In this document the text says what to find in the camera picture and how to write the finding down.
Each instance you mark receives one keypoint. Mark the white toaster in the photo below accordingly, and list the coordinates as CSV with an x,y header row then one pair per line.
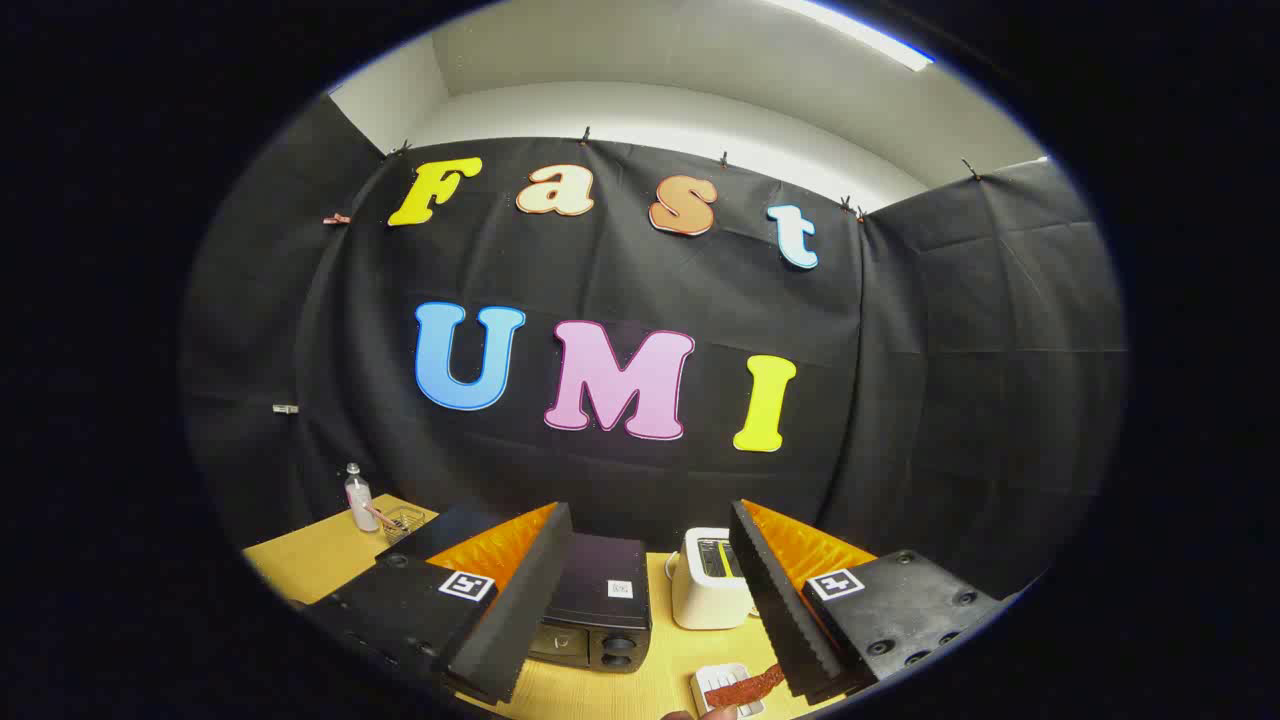
x,y
700,600

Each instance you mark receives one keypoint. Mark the small clear bottle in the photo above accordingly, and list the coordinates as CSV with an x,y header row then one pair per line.
x,y
360,505

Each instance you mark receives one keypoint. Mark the red steak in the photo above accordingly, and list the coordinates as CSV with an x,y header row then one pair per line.
x,y
745,688

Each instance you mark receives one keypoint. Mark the black backdrop cloth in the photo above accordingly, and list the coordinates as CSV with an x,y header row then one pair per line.
x,y
600,275

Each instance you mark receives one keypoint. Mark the black toaster oven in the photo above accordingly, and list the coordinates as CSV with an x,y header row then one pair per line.
x,y
600,580

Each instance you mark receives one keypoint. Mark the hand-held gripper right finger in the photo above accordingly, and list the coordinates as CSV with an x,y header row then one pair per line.
x,y
775,610

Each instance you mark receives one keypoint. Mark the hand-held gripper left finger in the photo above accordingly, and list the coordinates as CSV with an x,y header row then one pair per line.
x,y
520,610

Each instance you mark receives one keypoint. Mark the white rectangular tray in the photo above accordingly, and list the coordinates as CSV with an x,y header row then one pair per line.
x,y
712,678

